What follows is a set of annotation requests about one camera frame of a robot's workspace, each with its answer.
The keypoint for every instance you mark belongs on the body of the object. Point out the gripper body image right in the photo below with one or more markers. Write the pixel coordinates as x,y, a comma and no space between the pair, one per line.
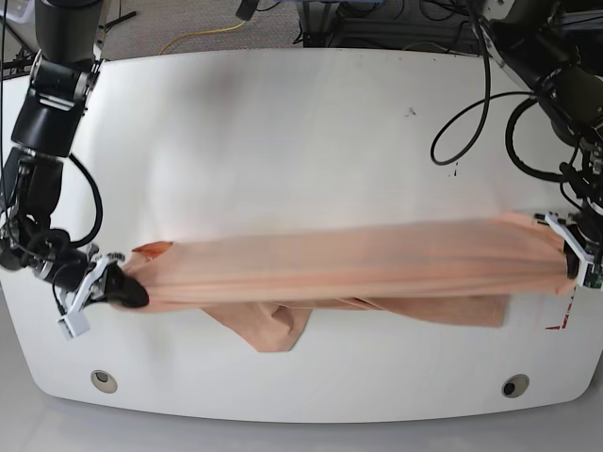
578,224

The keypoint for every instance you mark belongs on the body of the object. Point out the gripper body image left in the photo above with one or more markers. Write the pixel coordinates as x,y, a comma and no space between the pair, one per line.
66,277

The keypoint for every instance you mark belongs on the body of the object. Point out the peach T-shirt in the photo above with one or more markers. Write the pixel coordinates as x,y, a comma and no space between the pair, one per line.
264,288

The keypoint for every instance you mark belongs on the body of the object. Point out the black robot arm image left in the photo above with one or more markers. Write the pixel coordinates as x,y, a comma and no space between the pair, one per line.
63,75

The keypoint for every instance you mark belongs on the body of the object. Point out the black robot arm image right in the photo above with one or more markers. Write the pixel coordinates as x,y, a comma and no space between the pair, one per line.
528,41

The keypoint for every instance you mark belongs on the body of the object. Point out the red tape rectangle marking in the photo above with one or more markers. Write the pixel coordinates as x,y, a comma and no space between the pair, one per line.
562,324

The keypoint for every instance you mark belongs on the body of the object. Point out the black equipment base on floor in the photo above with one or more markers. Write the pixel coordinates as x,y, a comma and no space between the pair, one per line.
388,25

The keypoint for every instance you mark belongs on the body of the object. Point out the clear plastic storage box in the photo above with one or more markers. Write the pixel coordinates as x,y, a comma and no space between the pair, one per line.
18,11

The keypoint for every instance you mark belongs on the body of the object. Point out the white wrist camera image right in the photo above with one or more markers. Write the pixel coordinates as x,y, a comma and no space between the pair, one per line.
590,265

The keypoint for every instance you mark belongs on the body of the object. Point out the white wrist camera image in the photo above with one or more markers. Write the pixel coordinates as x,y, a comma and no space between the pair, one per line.
74,323
590,265

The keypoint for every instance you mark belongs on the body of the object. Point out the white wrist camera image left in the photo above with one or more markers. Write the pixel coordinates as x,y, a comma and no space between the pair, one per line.
74,323

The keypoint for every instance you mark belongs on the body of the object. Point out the left table cable grommet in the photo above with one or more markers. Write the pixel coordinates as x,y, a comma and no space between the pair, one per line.
103,382

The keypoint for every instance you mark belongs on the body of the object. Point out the table cable grommet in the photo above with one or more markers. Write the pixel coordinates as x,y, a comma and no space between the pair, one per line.
515,386
103,382

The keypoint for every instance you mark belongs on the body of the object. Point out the right table cable grommet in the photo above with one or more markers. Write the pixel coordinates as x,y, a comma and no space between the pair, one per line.
515,386

